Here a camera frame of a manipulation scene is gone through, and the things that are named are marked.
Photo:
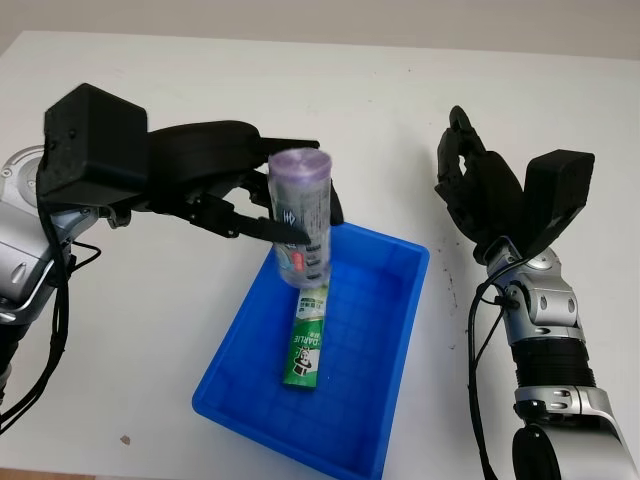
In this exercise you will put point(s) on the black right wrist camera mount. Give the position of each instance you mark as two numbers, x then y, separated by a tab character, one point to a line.
557	190

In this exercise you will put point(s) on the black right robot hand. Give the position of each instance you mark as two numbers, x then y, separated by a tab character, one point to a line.
492	195

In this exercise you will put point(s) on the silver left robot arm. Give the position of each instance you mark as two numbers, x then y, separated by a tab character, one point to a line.
20	250

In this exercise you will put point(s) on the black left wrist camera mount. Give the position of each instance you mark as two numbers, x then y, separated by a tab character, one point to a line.
90	145

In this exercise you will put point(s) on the blue plastic tray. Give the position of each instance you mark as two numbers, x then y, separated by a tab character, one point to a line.
365	340

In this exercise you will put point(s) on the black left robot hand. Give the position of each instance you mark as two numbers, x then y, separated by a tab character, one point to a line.
200	155

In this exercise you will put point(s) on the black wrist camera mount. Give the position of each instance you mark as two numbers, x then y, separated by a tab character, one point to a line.
90	145
557	190

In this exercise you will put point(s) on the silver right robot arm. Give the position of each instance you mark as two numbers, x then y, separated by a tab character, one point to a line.
550	310

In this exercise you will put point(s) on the green toothpaste box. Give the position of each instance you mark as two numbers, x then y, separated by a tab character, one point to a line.
305	350

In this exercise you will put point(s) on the clear purple-capped cylinder pack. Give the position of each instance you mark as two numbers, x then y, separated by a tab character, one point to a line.
305	200

